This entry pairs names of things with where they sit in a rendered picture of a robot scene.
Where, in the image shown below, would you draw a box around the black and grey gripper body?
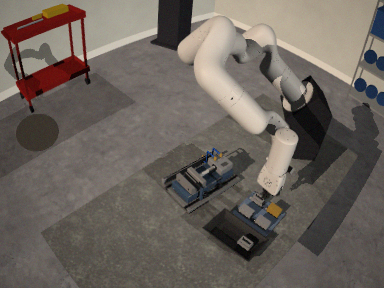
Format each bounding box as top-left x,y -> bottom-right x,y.
257,163 -> 286,196

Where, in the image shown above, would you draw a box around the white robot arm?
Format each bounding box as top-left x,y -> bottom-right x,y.
177,15 -> 314,175

